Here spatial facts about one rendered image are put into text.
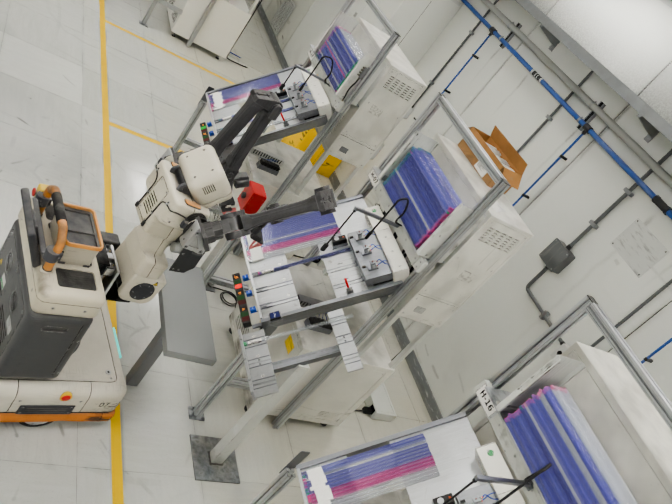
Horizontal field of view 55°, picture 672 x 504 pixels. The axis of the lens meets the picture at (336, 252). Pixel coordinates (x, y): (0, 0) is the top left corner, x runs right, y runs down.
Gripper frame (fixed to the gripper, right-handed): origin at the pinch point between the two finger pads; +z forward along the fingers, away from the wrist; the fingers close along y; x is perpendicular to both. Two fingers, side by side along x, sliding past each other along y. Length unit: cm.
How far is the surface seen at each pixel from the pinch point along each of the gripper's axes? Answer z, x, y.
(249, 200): 25, -86, -30
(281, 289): 15.8, -3.6, -35.8
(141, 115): 101, -264, 7
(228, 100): 17, -181, -15
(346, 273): -9, -5, -58
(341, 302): -3, 12, -56
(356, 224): -19, -38, -64
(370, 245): -27, -10, -60
